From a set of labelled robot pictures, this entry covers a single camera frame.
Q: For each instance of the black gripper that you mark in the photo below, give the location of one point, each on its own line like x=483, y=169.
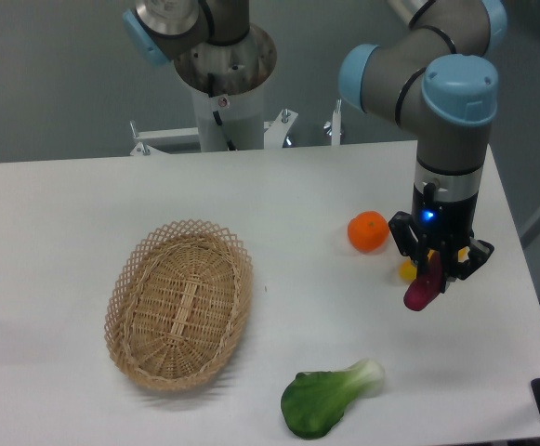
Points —
x=432, y=223

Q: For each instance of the purple sweet potato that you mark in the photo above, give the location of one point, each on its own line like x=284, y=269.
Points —
x=426, y=287

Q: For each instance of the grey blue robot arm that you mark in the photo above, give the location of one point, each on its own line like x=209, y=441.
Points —
x=435, y=83

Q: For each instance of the yellow fruit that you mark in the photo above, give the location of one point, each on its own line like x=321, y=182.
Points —
x=408, y=271

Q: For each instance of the orange tangerine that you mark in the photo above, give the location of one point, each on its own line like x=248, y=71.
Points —
x=367, y=231

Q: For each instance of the green bok choy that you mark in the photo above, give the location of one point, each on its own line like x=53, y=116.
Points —
x=314, y=402

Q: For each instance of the woven wicker basket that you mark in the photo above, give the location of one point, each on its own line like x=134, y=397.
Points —
x=179, y=306

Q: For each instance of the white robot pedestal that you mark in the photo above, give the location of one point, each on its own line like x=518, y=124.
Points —
x=227, y=86

